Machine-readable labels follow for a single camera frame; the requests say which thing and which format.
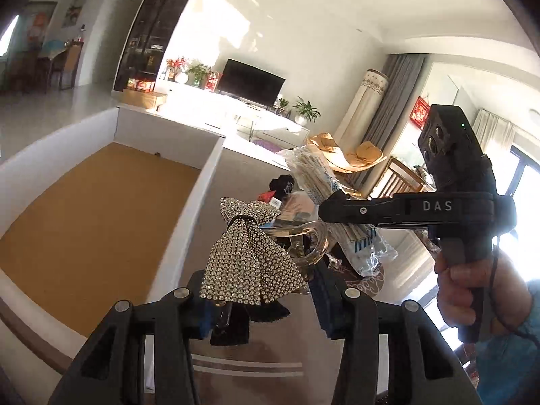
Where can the rhinestone bow hair clip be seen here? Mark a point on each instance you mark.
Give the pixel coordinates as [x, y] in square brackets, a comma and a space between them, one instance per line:
[249, 261]

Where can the purple mat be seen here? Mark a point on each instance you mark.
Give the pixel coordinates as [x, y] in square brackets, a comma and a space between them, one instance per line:
[268, 146]

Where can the green potted plant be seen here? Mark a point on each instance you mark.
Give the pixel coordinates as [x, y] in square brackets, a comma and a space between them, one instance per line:
[198, 71]

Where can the red foil candy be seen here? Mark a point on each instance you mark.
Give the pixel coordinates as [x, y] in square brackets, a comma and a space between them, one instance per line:
[265, 197]

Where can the dining chair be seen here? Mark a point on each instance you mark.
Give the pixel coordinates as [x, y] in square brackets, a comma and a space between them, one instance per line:
[69, 65]

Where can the clear hair claw clip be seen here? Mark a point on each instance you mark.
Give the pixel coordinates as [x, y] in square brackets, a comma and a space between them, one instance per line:
[314, 240]

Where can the covered standing air conditioner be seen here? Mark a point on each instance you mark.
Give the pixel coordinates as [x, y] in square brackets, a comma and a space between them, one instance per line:
[365, 101]

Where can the black beaded hair accessory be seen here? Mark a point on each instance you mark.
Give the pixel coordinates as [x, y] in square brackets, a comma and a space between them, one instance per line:
[282, 183]

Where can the wooden chair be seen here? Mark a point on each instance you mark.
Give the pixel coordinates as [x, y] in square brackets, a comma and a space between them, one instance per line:
[398, 177]

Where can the person's right forearm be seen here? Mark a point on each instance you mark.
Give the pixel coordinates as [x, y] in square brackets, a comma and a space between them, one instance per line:
[514, 367]

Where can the cardboard box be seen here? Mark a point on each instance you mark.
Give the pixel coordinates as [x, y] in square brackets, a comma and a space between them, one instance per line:
[143, 99]

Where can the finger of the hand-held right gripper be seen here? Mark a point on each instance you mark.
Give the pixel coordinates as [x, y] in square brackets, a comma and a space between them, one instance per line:
[358, 210]

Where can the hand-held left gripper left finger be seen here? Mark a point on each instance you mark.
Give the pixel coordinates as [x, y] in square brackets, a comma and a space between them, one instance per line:
[198, 320]

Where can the dark glass display cabinet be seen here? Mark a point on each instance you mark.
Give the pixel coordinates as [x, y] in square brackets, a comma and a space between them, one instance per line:
[152, 29]

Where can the white television cabinet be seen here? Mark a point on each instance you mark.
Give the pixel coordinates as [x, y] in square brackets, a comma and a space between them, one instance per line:
[219, 114]

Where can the window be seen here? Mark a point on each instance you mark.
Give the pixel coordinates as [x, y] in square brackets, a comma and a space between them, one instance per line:
[525, 194]

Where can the dining table with blue cloth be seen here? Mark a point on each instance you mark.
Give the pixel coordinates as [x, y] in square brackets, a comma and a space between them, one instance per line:
[52, 50]

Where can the person's right hand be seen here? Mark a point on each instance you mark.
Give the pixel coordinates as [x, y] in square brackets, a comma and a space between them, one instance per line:
[451, 299]

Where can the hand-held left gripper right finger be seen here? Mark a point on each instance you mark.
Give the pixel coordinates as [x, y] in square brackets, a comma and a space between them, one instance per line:
[327, 308]

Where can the red wall hanging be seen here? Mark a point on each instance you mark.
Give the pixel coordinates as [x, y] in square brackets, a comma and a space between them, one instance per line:
[420, 112]

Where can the small potted plant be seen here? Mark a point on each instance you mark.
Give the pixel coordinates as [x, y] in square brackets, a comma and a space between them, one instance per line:
[282, 105]

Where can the rocking chair with orange cushions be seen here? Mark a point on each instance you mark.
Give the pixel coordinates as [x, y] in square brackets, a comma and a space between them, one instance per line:
[363, 154]

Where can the plastic bag of cotton swabs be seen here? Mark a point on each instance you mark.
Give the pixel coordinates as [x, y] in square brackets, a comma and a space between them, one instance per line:
[320, 177]

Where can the row of red boxes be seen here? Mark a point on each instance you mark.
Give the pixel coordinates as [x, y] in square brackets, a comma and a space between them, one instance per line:
[141, 84]

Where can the black television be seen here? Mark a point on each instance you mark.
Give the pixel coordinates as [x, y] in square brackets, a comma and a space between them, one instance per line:
[251, 80]

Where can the grey curtain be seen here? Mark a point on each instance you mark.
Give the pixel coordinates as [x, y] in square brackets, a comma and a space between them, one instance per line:
[396, 101]

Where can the red door poster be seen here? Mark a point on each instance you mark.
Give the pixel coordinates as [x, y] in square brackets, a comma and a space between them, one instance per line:
[40, 23]

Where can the red flowers in white vase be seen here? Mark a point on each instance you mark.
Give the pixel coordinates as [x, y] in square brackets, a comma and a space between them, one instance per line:
[179, 69]

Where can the red gift bag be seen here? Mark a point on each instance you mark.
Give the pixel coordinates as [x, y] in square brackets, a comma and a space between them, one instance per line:
[213, 81]

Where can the large leafy potted plant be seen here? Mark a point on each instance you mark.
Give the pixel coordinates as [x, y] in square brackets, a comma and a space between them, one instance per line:
[306, 112]

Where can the white storage box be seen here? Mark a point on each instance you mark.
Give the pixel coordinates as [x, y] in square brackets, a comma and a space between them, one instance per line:
[93, 219]

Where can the framed wall painting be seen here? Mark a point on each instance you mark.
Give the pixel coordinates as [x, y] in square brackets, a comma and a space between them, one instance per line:
[76, 10]

